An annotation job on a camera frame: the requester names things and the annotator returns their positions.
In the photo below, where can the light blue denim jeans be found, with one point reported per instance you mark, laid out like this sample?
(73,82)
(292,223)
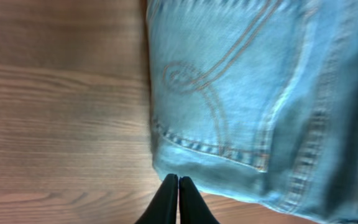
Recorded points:
(257,100)

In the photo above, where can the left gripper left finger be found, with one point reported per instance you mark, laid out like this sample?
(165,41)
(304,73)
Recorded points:
(163,207)

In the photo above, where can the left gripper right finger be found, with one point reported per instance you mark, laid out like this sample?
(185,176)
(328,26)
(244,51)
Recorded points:
(193,209)

